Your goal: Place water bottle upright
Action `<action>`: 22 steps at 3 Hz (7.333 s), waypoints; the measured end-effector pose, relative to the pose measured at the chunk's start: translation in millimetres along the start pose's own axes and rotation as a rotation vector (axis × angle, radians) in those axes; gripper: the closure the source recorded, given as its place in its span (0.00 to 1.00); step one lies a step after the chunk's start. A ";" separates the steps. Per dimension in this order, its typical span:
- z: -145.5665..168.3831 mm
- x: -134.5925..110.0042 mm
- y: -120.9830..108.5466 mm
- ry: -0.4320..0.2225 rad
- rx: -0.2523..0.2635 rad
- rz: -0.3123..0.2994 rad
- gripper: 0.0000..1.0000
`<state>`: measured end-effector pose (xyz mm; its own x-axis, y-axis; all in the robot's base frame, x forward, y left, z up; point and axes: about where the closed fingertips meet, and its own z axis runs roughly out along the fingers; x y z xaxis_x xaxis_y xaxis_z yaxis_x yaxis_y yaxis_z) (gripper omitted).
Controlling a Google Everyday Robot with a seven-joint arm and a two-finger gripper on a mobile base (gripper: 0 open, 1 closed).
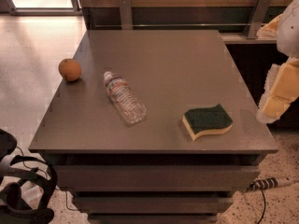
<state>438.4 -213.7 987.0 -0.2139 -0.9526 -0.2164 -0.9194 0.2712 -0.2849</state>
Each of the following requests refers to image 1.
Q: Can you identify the green and yellow sponge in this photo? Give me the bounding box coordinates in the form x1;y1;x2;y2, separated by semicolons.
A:
182;104;233;141

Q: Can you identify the orange fruit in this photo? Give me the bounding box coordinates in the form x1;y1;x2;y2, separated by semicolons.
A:
58;59;81;82

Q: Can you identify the striped cable plug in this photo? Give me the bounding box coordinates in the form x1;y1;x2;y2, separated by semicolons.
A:
249;177;293;191

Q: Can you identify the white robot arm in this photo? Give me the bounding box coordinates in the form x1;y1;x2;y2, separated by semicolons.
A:
256;0;299;123

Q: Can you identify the right metal bracket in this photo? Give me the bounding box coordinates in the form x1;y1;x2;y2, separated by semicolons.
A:
246;0;272;39

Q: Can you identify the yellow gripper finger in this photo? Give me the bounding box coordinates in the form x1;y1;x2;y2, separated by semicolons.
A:
256;58;299;123
257;14;282;37

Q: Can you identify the left metal bracket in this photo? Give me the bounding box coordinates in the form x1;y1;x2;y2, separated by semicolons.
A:
119;0;133;30

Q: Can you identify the clear plastic water bottle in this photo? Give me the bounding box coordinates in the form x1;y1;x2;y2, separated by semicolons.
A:
104;71;146;126

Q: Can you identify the metal bracket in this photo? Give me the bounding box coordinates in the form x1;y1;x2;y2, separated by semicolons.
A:
119;0;133;30
246;0;272;39

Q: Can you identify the thin black cable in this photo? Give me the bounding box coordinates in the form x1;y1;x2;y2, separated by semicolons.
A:
256;189;267;224

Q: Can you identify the grey drawer cabinet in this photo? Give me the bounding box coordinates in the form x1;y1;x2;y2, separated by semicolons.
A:
30;30;278;224

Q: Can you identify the black headset with straps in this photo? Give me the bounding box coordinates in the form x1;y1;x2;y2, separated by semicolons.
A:
0;130;57;224

